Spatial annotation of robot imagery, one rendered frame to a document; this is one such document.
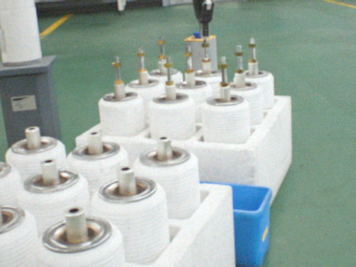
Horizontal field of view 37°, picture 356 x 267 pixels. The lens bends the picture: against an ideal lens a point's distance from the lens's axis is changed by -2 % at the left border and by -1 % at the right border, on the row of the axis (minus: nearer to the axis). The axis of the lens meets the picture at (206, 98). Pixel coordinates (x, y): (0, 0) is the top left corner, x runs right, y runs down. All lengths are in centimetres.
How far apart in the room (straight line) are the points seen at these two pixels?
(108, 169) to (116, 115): 33
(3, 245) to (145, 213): 17
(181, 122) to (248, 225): 28
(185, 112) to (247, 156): 16
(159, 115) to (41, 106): 41
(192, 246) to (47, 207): 20
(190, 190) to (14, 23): 75
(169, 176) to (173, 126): 33
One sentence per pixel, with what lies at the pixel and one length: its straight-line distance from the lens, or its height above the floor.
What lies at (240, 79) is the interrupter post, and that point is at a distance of 116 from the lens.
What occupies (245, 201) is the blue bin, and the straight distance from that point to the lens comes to 101.
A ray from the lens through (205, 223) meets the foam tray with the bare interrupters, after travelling 76.
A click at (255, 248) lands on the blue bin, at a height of 5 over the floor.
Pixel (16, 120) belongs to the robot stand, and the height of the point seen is 17.
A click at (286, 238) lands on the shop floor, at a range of 107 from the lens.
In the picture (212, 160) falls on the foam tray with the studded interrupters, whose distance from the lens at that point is 103.
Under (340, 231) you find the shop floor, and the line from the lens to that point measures 110.
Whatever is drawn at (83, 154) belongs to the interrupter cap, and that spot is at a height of 25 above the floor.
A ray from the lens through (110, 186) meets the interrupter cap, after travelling 71.
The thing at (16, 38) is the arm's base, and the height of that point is 37.
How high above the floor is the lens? 53
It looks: 15 degrees down
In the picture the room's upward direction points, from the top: 3 degrees counter-clockwise
